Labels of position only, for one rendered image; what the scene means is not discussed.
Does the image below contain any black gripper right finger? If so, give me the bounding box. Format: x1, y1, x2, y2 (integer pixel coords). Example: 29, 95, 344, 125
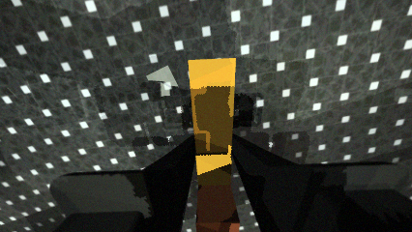
231, 133, 410, 232

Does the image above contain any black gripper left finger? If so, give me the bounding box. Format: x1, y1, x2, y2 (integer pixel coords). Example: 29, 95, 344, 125
49, 135, 196, 232

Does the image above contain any yellow bar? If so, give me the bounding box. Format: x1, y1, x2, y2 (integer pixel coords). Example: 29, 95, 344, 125
188, 58, 240, 232

